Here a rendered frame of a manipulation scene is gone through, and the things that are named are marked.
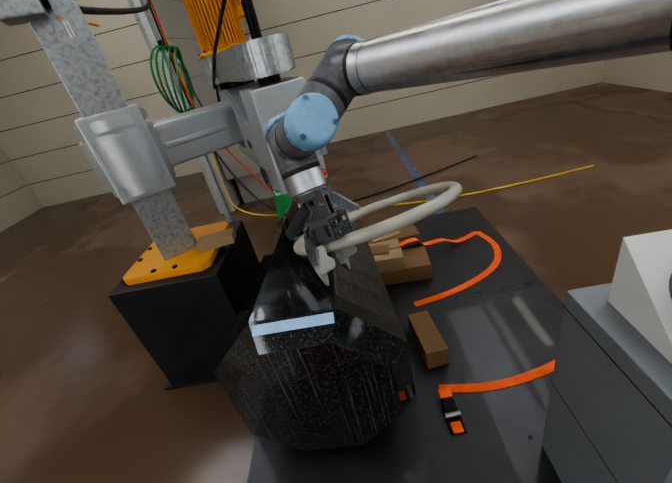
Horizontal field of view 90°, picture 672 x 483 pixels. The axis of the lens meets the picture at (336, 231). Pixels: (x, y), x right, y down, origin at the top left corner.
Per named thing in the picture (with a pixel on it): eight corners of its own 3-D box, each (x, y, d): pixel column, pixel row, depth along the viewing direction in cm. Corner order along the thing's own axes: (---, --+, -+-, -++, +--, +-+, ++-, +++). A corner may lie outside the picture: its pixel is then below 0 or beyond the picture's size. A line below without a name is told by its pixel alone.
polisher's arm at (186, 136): (108, 198, 153) (76, 145, 141) (105, 183, 180) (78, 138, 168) (253, 144, 184) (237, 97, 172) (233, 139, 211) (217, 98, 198)
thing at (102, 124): (99, 211, 163) (46, 127, 143) (134, 184, 194) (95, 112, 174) (166, 196, 161) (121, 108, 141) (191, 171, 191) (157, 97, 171)
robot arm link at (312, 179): (275, 183, 74) (303, 174, 81) (283, 204, 75) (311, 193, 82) (301, 171, 68) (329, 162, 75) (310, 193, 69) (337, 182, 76)
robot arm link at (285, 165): (264, 116, 66) (256, 131, 75) (288, 176, 68) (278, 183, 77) (306, 104, 70) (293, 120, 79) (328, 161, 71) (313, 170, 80)
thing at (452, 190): (281, 251, 111) (278, 242, 111) (401, 198, 126) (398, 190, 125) (325, 266, 65) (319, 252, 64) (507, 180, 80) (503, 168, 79)
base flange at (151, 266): (122, 287, 178) (117, 280, 175) (161, 239, 220) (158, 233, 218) (209, 269, 174) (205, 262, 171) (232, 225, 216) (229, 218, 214)
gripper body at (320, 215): (335, 244, 71) (313, 191, 69) (308, 250, 76) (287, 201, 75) (355, 232, 76) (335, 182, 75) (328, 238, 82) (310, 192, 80)
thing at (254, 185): (237, 208, 442) (212, 145, 400) (256, 174, 555) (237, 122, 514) (282, 198, 437) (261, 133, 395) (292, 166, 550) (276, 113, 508)
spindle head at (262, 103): (262, 181, 171) (230, 89, 150) (301, 167, 178) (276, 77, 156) (285, 201, 142) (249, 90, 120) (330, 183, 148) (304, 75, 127)
